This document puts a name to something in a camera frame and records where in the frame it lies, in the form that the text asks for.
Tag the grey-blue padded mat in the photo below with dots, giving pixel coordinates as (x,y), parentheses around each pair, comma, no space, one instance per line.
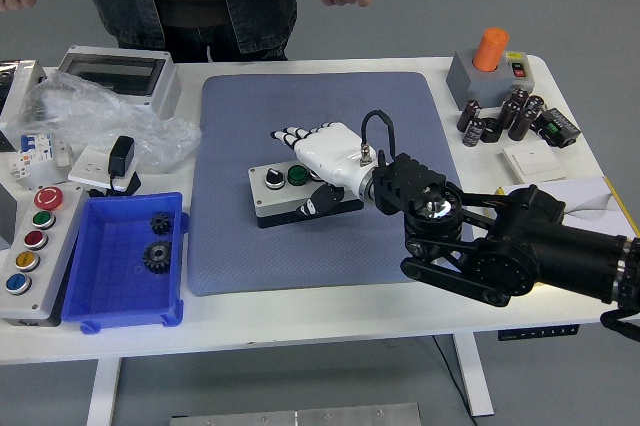
(250,106)

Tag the grey metal object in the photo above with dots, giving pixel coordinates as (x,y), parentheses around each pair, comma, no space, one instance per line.
(5,216)

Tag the black cylindrical capacitor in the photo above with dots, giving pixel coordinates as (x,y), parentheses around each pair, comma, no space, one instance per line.
(473,133)
(519,97)
(534,105)
(470,116)
(509,113)
(521,125)

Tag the black table height controller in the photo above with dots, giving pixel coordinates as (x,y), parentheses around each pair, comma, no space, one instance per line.
(537,332)

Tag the black module with green terminal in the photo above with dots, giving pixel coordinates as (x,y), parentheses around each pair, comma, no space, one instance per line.
(557,126)

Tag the white and yellow cardboard box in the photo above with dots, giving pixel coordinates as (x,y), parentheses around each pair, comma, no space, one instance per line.
(590,196)

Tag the blue plastic bin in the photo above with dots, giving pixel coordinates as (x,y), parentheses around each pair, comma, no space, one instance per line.
(115,286)

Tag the white wall socket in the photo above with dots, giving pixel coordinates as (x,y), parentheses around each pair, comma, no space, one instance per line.
(87,166)

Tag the white wall switch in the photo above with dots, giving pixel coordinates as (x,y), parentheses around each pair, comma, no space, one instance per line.
(532,161)

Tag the grey block base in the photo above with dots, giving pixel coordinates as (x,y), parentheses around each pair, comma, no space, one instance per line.
(480,88)

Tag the grey switch with red button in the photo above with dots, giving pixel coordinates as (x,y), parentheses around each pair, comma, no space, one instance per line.
(519,71)

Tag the large black gear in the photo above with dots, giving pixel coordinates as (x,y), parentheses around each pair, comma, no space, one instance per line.
(152,263)

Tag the small black gear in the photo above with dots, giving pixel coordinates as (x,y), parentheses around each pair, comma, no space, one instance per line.
(161,224)

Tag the grey four-button control box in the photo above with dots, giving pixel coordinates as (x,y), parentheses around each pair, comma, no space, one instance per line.
(265,198)

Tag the clear plastic bag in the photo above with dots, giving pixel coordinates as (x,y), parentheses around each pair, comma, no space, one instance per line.
(100,116)

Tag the grey metal plate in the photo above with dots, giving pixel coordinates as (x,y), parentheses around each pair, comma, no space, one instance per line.
(295,416)

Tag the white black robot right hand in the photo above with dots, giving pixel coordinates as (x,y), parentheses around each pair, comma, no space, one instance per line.
(330,151)

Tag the white junction box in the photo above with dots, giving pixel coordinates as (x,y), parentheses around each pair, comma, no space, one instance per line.
(25,91)

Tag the grey five-button control box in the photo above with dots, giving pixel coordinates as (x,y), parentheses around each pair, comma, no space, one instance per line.
(47,266)

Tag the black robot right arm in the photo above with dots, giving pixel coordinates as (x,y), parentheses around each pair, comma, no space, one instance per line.
(505,266)

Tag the grey enclosure with clear lid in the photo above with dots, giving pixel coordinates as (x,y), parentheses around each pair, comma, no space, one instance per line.
(165,91)

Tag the white circuit breaker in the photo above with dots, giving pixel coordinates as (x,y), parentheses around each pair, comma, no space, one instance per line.
(35,146)

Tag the black power adapter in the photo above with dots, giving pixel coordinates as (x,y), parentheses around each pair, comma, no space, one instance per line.
(121,156)

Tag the orange cylinder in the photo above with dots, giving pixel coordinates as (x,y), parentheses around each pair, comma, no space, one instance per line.
(490,48)

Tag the white table leg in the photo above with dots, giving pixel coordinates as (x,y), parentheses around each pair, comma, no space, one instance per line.
(102,391)
(472,376)

